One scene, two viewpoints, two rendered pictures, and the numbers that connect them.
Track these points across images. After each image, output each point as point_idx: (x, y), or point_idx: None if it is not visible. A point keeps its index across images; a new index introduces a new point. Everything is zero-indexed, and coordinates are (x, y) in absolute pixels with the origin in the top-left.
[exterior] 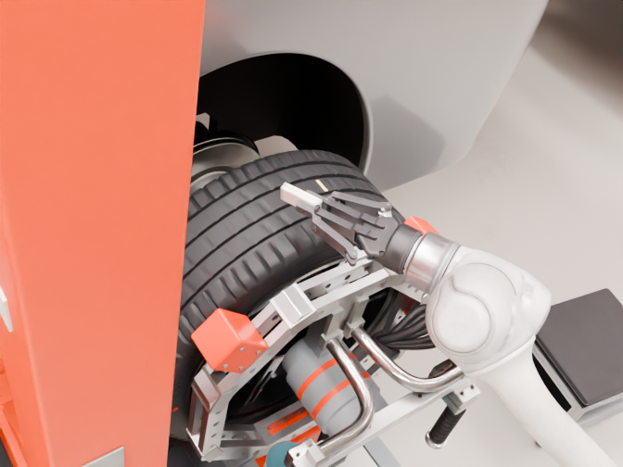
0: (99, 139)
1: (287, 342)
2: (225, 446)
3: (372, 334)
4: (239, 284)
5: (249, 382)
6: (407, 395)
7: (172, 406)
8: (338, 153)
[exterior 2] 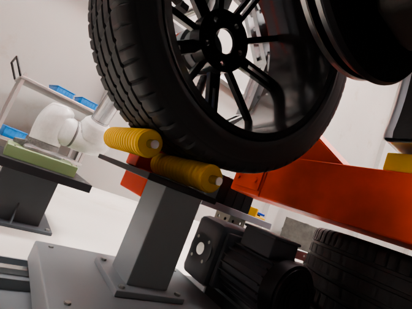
0: None
1: (244, 21)
2: (230, 116)
3: (189, 6)
4: None
5: (217, 110)
6: (175, 22)
7: None
8: None
